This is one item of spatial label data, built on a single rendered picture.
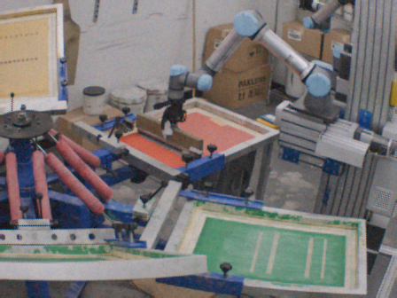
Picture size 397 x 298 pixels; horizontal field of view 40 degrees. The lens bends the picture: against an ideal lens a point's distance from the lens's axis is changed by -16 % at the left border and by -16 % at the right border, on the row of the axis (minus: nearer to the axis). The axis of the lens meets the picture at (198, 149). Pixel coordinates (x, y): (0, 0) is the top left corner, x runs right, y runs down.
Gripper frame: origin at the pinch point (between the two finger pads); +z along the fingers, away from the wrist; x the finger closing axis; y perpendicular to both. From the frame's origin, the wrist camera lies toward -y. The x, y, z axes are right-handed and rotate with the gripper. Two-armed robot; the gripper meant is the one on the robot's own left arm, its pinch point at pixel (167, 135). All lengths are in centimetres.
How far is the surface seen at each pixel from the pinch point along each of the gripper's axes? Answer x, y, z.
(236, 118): 49.3, 3.2, 2.0
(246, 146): 22.9, 29.7, 0.9
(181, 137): -1.5, 9.7, -3.0
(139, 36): 175, -199, 21
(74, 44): 91, -194, 12
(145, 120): -1.5, -13.6, -3.3
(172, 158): -8.5, 11.6, 4.9
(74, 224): -81, 25, 8
